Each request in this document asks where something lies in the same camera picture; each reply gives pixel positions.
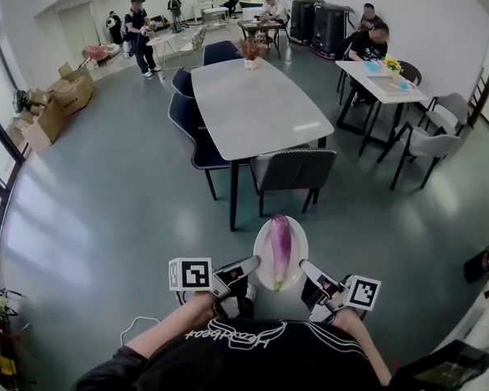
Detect grey upholstered chair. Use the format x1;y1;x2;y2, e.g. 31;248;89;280
249;147;338;218

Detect black equipment case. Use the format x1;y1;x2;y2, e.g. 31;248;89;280
309;2;355;60
289;0;325;45

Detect yellow flowers in pot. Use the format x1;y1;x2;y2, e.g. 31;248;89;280
382;57;405;77

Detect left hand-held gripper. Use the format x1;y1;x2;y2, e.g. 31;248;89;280
168;255;262;319

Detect small white round table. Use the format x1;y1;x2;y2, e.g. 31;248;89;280
145;32;177;80

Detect person's right forearm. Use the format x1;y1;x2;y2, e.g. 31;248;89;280
331;306;393;387

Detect grey table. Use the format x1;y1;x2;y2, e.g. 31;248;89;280
190;57;336;233

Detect dark wooden chair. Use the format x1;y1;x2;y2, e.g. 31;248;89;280
466;67;489;129

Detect light grey black-framed chair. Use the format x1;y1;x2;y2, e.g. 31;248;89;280
416;92;469;138
377;120;462;191

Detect white cable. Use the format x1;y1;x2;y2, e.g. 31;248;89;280
119;315;163;348

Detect person's left forearm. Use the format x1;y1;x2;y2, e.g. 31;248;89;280
125;290;226;359

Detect pile of cardboard boxes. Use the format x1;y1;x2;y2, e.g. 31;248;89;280
8;60;96;155

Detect white table with black legs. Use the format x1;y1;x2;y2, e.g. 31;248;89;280
334;59;430;159

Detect purple eggplant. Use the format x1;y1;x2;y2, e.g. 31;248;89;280
268;213;293;293

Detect dried plant in white pot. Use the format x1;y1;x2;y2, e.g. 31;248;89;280
236;36;267;71

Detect black box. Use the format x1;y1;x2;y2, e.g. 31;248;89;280
390;339;489;391

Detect dark round-backed chair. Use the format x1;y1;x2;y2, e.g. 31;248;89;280
398;59;423;88

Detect white oval plate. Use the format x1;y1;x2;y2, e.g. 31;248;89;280
253;217;310;293

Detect brown wooden table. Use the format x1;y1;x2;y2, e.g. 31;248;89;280
236;17;285;59

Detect person's black printed shirt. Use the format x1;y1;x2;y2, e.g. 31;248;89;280
70;317;389;391

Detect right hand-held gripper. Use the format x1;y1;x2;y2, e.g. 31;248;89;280
298;258;382;324

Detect large dark blue chair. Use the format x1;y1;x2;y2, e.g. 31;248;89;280
167;91;231;201

